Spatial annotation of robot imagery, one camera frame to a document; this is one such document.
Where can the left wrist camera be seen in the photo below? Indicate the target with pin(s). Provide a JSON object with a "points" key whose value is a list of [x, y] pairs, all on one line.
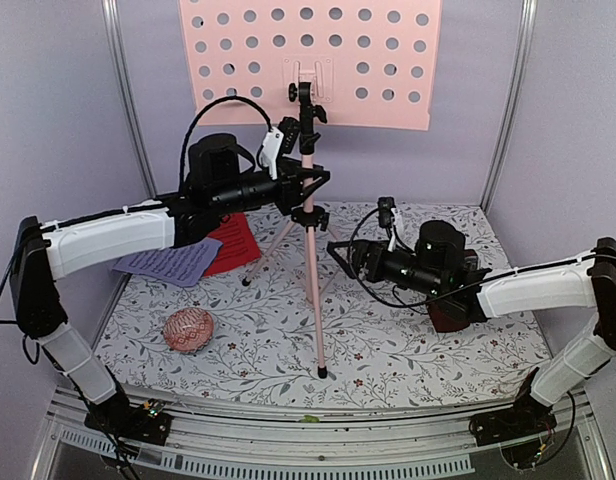
{"points": [[278, 141]]}

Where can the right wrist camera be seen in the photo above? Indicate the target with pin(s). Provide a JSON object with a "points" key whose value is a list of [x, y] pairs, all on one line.
{"points": [[390, 220]]}

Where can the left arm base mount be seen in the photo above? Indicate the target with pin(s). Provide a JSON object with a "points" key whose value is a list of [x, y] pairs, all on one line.
{"points": [[121, 419]]}

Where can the floral patterned table mat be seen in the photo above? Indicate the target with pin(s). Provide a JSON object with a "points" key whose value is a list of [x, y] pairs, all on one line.
{"points": [[269, 348]]}

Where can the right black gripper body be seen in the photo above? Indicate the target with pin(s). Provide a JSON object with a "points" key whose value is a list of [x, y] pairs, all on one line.
{"points": [[427, 283]]}

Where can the aluminium frame post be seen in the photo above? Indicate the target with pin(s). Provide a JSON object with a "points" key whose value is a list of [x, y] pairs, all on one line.
{"points": [[114, 35], [521, 56]]}

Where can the left aluminium frame post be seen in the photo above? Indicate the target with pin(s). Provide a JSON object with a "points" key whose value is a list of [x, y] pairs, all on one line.
{"points": [[114, 35]]}

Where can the red sheet music paper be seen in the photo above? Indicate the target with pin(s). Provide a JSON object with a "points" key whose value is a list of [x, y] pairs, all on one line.
{"points": [[239, 246]]}

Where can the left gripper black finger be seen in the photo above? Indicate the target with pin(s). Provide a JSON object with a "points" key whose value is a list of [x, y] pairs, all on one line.
{"points": [[300, 194], [315, 173]]}

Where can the red patterned ceramic bowl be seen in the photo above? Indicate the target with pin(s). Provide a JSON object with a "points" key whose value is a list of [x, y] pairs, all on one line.
{"points": [[188, 330]]}

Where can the right aluminium frame post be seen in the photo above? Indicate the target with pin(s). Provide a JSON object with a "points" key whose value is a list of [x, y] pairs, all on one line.
{"points": [[521, 56]]}

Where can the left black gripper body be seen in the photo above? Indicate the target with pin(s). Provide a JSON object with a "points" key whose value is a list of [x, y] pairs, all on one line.
{"points": [[233, 196]]}

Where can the aluminium front rail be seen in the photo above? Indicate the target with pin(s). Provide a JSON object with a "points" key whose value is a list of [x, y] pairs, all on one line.
{"points": [[213, 439]]}

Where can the brown wooden metronome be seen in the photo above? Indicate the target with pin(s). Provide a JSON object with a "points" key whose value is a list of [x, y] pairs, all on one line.
{"points": [[442, 322]]}

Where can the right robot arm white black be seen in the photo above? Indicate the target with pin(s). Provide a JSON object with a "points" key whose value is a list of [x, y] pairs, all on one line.
{"points": [[587, 281]]}

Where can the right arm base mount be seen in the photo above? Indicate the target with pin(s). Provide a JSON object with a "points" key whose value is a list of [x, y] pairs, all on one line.
{"points": [[513, 425]]}

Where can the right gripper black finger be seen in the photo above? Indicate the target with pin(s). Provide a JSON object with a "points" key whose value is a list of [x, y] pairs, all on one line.
{"points": [[349, 259], [355, 244]]}

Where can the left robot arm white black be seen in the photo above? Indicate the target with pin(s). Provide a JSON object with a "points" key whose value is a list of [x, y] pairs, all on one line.
{"points": [[46, 254]]}

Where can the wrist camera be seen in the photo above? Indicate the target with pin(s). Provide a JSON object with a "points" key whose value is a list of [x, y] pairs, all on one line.
{"points": [[390, 220], [278, 141]]}

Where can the purple sheet music paper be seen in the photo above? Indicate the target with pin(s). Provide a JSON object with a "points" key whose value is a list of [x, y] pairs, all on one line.
{"points": [[182, 267]]}

